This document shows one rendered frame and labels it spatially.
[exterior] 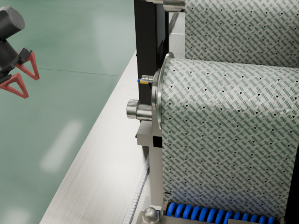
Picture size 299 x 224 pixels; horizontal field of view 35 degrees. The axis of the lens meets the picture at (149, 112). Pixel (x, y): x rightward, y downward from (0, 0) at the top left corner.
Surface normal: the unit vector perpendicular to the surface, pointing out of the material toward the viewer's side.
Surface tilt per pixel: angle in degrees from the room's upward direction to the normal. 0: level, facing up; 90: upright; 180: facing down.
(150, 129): 0
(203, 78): 32
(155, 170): 90
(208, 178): 90
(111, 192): 0
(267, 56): 92
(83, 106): 0
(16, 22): 61
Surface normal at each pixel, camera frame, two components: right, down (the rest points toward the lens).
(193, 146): -0.23, 0.56
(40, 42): -0.04, -0.82
